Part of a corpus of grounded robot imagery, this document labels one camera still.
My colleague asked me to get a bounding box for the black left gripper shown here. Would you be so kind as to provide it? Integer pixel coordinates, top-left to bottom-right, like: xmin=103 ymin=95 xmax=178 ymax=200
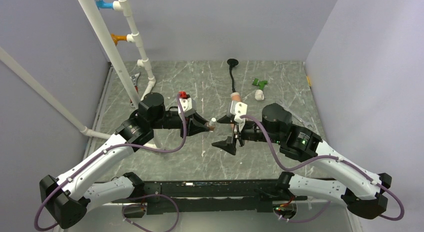
xmin=150 ymin=111 xmax=210 ymax=139

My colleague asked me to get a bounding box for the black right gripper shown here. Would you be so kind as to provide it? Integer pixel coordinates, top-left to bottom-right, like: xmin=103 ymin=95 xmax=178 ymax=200
xmin=212 ymin=113 xmax=283 ymax=154

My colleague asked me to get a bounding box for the glitter nail polish bottle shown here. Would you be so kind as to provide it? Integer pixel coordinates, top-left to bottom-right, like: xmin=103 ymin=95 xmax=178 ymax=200
xmin=205 ymin=117 xmax=217 ymax=132

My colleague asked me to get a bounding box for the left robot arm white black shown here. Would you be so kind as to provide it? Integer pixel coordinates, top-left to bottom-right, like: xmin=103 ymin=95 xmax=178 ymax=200
xmin=39 ymin=91 xmax=210 ymax=229

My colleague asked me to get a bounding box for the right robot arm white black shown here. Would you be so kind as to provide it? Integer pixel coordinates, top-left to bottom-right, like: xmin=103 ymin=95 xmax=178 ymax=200
xmin=213 ymin=101 xmax=392 ymax=220

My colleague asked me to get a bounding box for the mannequin practice hand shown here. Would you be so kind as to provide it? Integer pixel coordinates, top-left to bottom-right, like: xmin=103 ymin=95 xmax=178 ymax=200
xmin=230 ymin=92 xmax=242 ymax=108

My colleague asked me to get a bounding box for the white pipe fitting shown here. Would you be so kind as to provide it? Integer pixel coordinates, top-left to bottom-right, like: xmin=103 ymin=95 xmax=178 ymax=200
xmin=254 ymin=89 xmax=265 ymax=101

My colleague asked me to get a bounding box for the green pipe fitting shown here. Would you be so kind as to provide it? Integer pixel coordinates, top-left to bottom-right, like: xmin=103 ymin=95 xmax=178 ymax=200
xmin=252 ymin=78 xmax=268 ymax=91

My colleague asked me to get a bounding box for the silver combination wrench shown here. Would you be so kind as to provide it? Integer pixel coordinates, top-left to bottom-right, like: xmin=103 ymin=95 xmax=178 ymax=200
xmin=277 ymin=100 xmax=314 ymax=130

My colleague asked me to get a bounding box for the black flexible stand with base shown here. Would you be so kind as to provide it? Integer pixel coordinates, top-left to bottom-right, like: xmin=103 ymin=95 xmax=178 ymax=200
xmin=226 ymin=58 xmax=239 ymax=93

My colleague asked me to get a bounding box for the orange pipe fitting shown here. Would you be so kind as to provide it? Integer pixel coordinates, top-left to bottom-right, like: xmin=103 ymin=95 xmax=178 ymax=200
xmin=110 ymin=33 xmax=127 ymax=46

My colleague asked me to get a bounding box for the blue pipe fitting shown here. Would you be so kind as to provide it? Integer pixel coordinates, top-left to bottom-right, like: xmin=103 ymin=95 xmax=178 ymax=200
xmin=94 ymin=0 xmax=114 ymax=10

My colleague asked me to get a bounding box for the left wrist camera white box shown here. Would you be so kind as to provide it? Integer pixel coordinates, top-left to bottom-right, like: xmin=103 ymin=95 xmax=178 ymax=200
xmin=178 ymin=91 xmax=197 ymax=118

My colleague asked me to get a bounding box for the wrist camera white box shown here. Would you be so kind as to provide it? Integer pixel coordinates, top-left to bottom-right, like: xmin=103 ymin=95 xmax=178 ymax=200
xmin=178 ymin=91 xmax=197 ymax=118
xmin=227 ymin=100 xmax=248 ymax=132

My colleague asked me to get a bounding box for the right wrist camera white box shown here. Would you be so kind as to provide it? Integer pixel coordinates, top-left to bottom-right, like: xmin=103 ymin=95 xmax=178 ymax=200
xmin=227 ymin=100 xmax=248 ymax=132

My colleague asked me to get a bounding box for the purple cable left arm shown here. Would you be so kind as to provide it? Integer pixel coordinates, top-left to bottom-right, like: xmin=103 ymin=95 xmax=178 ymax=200
xmin=33 ymin=93 xmax=188 ymax=232

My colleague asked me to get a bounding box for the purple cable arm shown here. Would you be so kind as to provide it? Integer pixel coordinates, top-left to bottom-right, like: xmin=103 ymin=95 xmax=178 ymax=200
xmin=240 ymin=114 xmax=406 ymax=221
xmin=33 ymin=93 xmax=188 ymax=232

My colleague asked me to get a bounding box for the adjustable wrench red handle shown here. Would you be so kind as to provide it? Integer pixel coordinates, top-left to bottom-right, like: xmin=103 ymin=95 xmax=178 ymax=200
xmin=130 ymin=73 xmax=140 ymax=108

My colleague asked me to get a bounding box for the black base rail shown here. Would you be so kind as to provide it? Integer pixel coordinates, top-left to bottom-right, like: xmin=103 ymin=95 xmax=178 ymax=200
xmin=114 ymin=179 xmax=296 ymax=215

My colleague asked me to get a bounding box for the white PVC pipe frame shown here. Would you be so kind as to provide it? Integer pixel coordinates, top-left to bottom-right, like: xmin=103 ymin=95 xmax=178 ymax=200
xmin=0 ymin=0 xmax=166 ymax=154

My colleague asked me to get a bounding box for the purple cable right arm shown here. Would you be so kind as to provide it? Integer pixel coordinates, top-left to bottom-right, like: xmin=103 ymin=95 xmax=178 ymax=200
xmin=240 ymin=114 xmax=406 ymax=221

